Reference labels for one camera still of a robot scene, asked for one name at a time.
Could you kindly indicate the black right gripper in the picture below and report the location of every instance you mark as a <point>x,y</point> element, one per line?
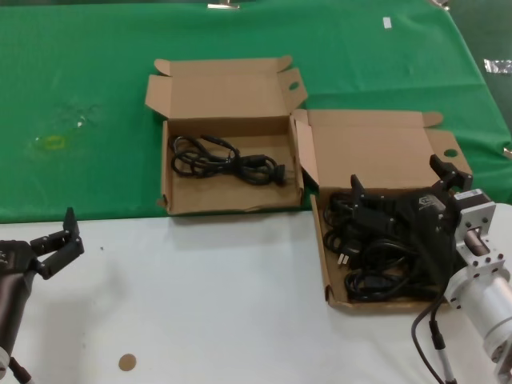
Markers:
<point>432,232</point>

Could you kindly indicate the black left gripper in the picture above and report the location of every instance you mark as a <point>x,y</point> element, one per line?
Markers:
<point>12,288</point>

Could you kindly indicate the open brown cardboard box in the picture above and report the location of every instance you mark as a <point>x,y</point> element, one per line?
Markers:
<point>232,200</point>
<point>368,152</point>

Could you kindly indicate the round brown cardboard disc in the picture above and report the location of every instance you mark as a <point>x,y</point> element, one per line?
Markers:
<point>127,362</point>

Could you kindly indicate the crumpled silver foil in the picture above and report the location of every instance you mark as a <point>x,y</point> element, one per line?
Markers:
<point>498,66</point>

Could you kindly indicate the green table cloth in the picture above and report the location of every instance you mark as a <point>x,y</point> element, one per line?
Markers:
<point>80,60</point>

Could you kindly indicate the white tape piece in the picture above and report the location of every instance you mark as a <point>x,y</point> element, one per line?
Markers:
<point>387,22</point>

